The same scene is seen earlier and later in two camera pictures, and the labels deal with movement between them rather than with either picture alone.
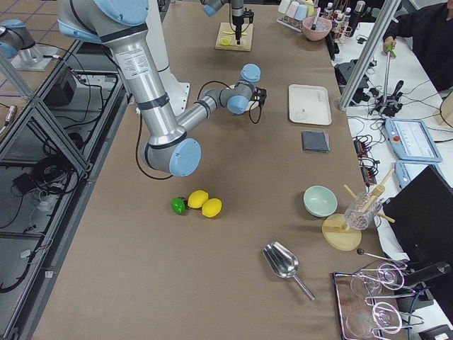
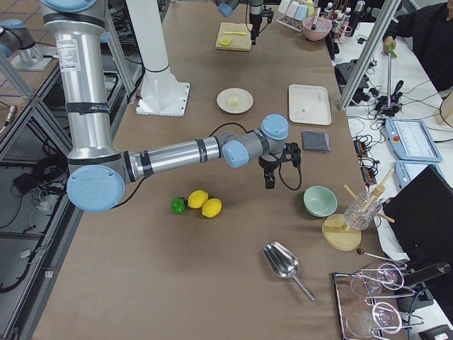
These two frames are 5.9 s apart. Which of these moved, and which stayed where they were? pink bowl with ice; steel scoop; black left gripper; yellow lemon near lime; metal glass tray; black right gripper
Moved: black left gripper; black right gripper
Stayed: steel scoop; yellow lemon near lime; pink bowl with ice; metal glass tray
